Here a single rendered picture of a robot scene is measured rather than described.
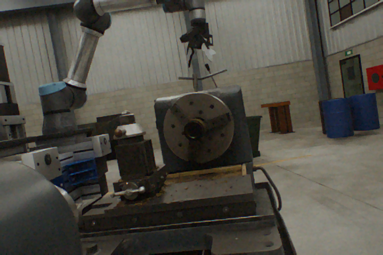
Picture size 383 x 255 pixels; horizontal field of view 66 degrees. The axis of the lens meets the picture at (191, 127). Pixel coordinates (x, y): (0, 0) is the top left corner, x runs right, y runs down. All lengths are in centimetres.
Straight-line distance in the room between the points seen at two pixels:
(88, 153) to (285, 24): 1185
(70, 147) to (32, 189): 117
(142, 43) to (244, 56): 395
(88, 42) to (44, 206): 135
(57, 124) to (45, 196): 119
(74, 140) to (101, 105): 1007
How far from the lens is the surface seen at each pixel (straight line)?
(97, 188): 138
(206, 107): 128
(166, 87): 1126
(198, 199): 64
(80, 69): 155
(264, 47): 1227
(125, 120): 72
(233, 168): 124
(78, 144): 138
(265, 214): 64
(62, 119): 143
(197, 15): 140
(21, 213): 21
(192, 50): 141
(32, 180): 23
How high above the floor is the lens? 115
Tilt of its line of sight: 3 degrees down
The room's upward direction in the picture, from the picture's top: 10 degrees counter-clockwise
